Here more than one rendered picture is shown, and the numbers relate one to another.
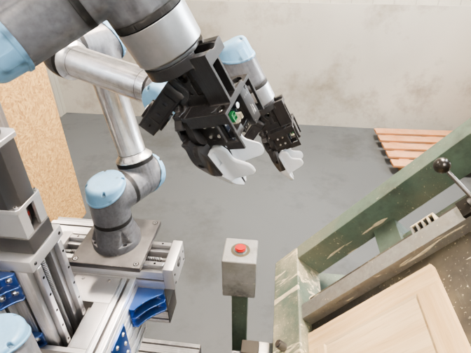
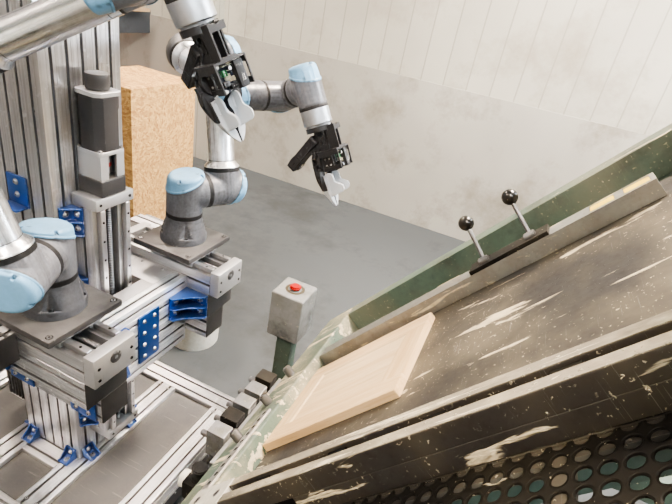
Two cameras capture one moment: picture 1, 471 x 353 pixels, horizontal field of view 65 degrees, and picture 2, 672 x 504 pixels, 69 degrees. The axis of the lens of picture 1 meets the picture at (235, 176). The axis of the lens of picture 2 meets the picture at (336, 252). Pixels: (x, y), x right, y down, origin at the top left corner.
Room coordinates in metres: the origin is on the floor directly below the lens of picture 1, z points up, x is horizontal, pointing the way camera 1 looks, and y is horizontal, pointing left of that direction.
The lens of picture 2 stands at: (-0.42, -0.41, 1.86)
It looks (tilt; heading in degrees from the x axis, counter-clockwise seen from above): 28 degrees down; 12
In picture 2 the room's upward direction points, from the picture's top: 11 degrees clockwise
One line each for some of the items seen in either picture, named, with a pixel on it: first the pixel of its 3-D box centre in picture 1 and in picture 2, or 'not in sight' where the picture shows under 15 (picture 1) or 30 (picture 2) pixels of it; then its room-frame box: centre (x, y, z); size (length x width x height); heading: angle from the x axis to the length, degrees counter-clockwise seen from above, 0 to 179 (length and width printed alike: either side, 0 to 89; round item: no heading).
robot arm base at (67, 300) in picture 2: not in sight; (53, 287); (0.40, 0.44, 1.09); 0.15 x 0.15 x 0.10
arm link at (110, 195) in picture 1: (109, 197); (187, 190); (0.90, 0.38, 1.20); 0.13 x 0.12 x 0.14; 147
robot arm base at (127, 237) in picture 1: (114, 227); (183, 223); (0.90, 0.38, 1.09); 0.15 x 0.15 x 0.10
